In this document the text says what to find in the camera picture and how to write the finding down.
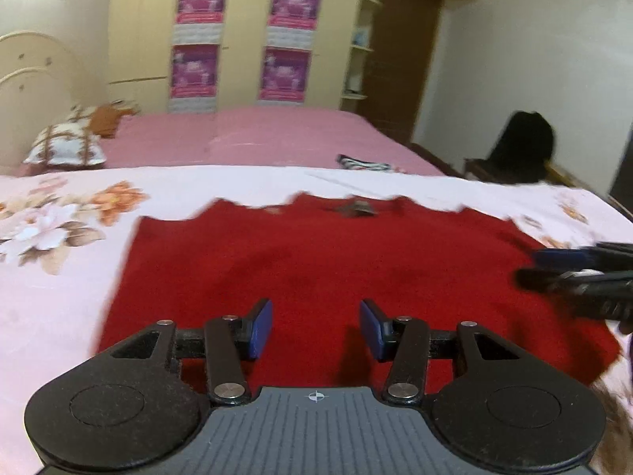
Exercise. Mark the pink bedsheet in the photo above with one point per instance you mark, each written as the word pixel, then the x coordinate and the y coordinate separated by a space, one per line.
pixel 277 138

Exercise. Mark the black white striped cloth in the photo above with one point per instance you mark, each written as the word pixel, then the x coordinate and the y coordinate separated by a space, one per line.
pixel 363 162

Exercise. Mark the purple wall poster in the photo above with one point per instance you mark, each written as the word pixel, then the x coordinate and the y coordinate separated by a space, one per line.
pixel 284 74
pixel 295 5
pixel 194 72
pixel 202 0

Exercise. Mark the cream corner shelf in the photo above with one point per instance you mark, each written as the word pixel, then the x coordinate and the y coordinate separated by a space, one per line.
pixel 361 49

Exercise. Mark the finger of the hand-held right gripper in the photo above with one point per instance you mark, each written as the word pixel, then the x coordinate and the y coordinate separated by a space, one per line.
pixel 568 278
pixel 564 257

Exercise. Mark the black bag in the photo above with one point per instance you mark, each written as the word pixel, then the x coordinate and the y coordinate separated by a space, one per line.
pixel 524 148

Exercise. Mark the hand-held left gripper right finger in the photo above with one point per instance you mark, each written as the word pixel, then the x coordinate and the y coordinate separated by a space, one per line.
pixel 372 326

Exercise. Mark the wooden bed frame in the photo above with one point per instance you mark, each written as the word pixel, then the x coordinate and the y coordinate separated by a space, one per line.
pixel 432 157

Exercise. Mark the white floral bedsheet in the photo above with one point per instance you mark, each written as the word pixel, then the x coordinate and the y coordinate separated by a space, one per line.
pixel 64 277

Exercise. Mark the white brown patterned pillow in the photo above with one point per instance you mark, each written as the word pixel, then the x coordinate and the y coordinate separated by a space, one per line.
pixel 64 143

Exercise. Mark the red knit sweater with sequins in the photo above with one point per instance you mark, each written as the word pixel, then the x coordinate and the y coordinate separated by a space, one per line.
pixel 321 267

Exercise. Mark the orange striped pillow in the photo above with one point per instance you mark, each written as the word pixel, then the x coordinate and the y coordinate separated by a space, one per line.
pixel 109 118

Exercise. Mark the cream arched headboard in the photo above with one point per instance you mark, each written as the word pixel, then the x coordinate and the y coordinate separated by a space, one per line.
pixel 34 84

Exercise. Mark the cream wardrobe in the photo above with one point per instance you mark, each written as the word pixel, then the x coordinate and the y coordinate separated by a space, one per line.
pixel 242 34

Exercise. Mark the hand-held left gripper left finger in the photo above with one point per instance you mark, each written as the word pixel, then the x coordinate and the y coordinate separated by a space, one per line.
pixel 261 326

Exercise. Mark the brown wooden door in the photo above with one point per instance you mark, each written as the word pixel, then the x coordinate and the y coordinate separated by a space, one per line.
pixel 403 59

